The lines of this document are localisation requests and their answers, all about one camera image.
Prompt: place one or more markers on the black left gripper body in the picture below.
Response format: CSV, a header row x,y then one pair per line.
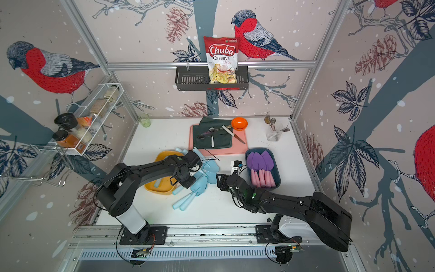
x,y
188,179

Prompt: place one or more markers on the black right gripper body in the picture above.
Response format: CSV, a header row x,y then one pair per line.
x,y
224,182

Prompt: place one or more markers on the yellow plastic tray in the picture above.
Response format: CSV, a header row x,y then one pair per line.
x,y
150,187

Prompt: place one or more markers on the purple shovel pink handle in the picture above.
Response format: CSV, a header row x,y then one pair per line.
x,y
253,176
269,165
260,167

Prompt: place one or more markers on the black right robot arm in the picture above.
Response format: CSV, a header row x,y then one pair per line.
x,y
329,221

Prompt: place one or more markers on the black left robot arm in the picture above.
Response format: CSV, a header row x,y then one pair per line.
x,y
118,190

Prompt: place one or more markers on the teal storage box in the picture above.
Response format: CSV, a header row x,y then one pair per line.
x,y
274,171

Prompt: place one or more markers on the dark green cloth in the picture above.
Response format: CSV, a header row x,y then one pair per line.
x,y
204,126

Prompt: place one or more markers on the pink cutting board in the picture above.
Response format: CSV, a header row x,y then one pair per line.
x,y
232,147

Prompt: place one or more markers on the dark metal spoon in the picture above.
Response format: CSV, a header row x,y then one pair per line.
x,y
209,133

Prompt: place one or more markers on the small green glass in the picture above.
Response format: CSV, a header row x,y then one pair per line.
x,y
144,120

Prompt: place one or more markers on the orange bowl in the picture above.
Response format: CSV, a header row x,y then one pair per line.
x,y
239,124

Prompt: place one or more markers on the clear cup with utensils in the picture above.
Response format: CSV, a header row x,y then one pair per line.
x,y
274,133

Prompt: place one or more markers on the orange spice jar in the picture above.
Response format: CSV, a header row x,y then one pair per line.
x,y
65,139

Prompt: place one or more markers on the black lid spice jar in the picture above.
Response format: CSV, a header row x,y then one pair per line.
x,y
66,121

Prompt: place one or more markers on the Chuba cassava chips bag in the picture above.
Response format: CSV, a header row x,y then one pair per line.
x,y
222,59

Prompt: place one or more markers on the light blue shovel white handle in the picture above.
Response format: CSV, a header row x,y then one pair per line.
x,y
209,167

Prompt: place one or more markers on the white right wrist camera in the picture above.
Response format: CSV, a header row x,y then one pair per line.
x,y
237,167

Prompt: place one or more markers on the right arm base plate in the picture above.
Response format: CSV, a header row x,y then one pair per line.
x,y
269,233

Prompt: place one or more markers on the white handled knife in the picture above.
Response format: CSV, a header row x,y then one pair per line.
x,y
233,134

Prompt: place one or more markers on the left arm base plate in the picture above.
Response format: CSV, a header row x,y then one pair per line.
x,y
149,235

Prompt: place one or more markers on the black wire basket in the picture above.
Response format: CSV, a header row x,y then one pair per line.
x,y
197,79

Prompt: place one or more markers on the white wire spice rack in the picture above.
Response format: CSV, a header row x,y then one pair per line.
x,y
102,102

